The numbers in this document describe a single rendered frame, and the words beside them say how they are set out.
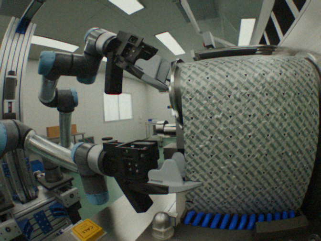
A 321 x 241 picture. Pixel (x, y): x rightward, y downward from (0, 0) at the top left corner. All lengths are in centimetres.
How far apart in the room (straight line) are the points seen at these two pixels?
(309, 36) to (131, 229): 68
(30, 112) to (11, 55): 259
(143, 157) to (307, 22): 48
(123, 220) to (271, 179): 40
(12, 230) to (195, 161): 89
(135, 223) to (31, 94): 356
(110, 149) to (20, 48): 110
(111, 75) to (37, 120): 341
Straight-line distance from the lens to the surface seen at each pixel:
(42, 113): 372
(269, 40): 72
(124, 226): 44
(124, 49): 33
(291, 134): 24
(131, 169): 26
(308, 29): 42
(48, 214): 108
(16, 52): 121
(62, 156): 54
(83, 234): 42
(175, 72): 23
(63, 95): 80
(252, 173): 23
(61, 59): 44
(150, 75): 27
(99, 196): 43
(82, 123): 418
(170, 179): 23
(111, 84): 34
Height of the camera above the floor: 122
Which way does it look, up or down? 3 degrees down
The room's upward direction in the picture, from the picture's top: 4 degrees counter-clockwise
